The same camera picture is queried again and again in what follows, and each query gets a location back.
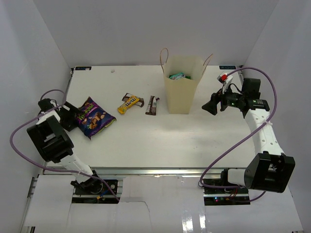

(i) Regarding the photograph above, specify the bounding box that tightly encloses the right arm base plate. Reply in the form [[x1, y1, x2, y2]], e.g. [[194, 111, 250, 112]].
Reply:
[[199, 169, 251, 206]]

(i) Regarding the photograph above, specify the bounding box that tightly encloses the beige paper bag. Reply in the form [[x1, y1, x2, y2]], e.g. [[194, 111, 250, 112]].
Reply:
[[159, 48, 213, 114]]

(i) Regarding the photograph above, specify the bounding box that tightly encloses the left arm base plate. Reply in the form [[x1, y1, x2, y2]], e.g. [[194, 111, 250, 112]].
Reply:
[[70, 178, 118, 198]]

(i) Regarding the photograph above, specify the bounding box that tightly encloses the right blue table label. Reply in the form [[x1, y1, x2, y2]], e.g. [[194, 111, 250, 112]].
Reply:
[[219, 66, 236, 70]]

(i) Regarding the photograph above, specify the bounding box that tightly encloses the blue table label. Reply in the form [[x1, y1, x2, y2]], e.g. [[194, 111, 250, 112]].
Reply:
[[219, 66, 236, 70], [74, 66, 92, 71]]

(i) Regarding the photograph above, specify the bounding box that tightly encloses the brown Hershey's chocolate bar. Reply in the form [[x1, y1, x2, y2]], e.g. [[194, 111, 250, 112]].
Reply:
[[145, 96, 159, 116]]

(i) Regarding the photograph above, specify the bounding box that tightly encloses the left blue table label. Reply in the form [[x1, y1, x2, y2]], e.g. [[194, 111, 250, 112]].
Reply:
[[74, 66, 92, 71]]

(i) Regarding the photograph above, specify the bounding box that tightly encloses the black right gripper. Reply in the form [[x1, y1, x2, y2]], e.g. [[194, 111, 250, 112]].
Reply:
[[202, 83, 245, 116]]

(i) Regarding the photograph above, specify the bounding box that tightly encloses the aluminium front rail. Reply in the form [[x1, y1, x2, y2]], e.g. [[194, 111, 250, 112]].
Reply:
[[43, 167, 248, 178]]

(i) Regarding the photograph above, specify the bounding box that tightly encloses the teal Fox's candy bag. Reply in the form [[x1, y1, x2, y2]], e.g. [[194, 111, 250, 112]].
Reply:
[[169, 72, 186, 80]]

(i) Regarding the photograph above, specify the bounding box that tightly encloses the dark purple nut snack bag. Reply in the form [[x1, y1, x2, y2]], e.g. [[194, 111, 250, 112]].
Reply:
[[75, 97, 116, 139]]

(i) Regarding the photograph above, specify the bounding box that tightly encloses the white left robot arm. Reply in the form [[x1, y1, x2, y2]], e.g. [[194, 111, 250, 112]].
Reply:
[[27, 102, 103, 194]]

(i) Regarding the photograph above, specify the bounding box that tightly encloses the yellow M&M's packet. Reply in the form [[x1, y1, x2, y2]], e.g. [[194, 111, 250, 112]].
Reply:
[[118, 95, 139, 114]]

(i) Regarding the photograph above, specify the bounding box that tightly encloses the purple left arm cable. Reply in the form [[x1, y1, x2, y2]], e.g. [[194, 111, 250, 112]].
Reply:
[[9, 89, 120, 202]]

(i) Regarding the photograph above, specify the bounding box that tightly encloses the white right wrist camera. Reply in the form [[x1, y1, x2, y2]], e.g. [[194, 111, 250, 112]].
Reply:
[[217, 73, 233, 94]]

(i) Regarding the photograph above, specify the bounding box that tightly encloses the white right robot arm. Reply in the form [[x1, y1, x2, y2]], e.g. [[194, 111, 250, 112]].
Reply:
[[202, 74, 295, 194]]

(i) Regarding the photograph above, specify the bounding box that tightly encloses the brown chocolate bar wrapper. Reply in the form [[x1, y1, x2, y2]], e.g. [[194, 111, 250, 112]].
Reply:
[[121, 92, 145, 108]]

